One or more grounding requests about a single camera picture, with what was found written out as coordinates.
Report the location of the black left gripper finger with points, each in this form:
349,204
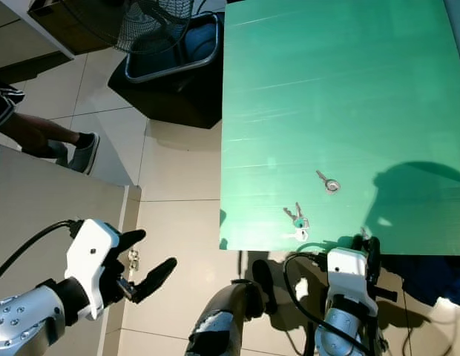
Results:
156,278
132,239

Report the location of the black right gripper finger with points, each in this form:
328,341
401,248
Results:
373,259
357,245

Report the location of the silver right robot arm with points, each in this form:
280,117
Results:
337,337

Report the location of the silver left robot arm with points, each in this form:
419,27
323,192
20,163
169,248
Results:
22,319

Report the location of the small silver metal object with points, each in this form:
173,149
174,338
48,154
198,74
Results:
133,258

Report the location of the dark blue fabric bundle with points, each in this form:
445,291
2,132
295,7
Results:
430,278

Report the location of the teal headed key bunch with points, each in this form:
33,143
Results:
299,221

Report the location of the grey black robot leg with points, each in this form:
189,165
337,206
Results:
222,319

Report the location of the grey slip-on shoe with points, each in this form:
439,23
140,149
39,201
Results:
56,152
85,156

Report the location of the person's bare leg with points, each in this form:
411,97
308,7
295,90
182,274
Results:
37,133

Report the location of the green topped table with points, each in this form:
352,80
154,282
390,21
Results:
341,96

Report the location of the white edged dark shelf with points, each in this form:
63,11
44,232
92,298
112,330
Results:
56,22

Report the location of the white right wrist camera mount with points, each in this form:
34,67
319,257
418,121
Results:
347,271

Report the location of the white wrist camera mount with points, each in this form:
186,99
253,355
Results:
93,256
347,271

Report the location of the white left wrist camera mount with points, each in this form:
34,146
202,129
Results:
93,256

